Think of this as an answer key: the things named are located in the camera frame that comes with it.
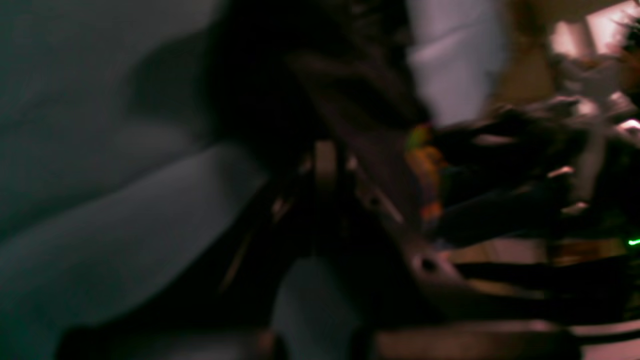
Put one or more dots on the blue table cloth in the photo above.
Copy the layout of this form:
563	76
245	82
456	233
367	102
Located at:
116	176

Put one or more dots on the black T-shirt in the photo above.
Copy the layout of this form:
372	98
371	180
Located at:
283	73

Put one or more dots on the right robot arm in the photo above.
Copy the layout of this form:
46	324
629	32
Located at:
527	171

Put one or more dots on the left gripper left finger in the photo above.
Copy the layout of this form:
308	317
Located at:
220	307

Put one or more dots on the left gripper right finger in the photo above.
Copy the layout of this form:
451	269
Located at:
411	304

